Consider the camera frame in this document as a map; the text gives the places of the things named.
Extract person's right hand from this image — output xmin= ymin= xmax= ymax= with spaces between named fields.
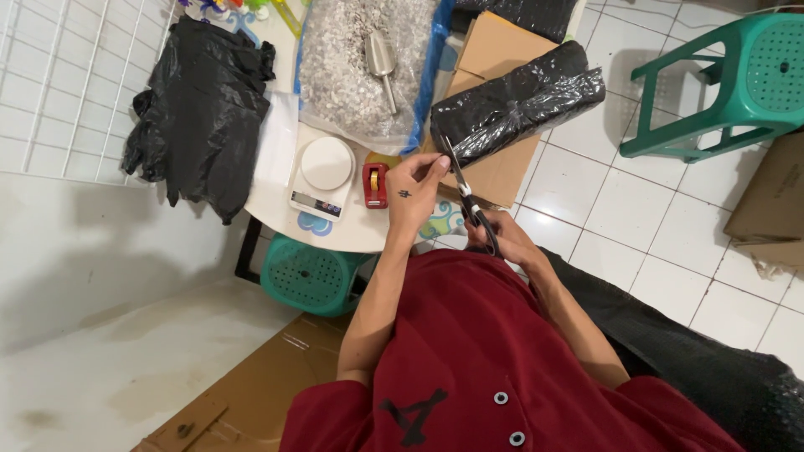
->
xmin=465 ymin=210 xmax=550 ymax=272

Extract person's left hand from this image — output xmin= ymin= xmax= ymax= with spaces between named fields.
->
xmin=384 ymin=152 xmax=453 ymax=236

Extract black handled scissors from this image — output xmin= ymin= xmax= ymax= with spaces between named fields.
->
xmin=438 ymin=134 xmax=503 ymax=258

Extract clear-wrapped bundle of black bags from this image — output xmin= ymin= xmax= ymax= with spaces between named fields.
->
xmin=430 ymin=40 xmax=607 ymax=169

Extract flat brown cardboard box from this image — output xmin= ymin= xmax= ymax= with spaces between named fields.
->
xmin=420 ymin=10 xmax=560 ymax=210

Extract red tape dispenser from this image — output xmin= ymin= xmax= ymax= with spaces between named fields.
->
xmin=362 ymin=162 xmax=390 ymax=210

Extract person's red shirt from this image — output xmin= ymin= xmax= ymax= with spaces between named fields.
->
xmin=279 ymin=248 xmax=747 ymax=452

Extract white digital kitchen scale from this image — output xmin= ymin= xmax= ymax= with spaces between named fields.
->
xmin=289 ymin=136 xmax=357 ymax=222

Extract green plastic stool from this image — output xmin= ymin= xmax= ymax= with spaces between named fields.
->
xmin=260 ymin=233 xmax=378 ymax=318
xmin=619 ymin=13 xmax=804 ymax=164

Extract metal scoop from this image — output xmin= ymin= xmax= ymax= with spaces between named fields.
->
xmin=364 ymin=29 xmax=399 ymax=116

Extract clear bag of white gravel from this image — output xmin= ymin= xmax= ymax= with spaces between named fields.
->
xmin=294 ymin=0 xmax=454 ymax=157

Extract shiny black plastic bag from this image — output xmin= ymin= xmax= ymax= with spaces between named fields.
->
xmin=451 ymin=0 xmax=579 ymax=45

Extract white plastic sheet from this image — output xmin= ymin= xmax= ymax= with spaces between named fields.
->
xmin=250 ymin=91 xmax=301 ymax=189

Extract black table leg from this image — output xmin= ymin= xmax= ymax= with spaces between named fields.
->
xmin=234 ymin=215 xmax=263 ymax=285

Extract brown cardboard sheet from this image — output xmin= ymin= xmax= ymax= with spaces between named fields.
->
xmin=131 ymin=312 xmax=354 ymax=452

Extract brown cardboard carton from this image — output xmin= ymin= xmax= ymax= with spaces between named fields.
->
xmin=724 ymin=131 xmax=804 ymax=272

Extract crumpled black plastic bag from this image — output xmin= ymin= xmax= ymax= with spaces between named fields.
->
xmin=121 ymin=15 xmax=277 ymax=226

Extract colourful toy flowers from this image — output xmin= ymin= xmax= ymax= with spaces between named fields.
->
xmin=177 ymin=0 xmax=272 ymax=22

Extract white wire rack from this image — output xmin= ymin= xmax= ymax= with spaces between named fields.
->
xmin=0 ymin=0 xmax=183 ymax=188

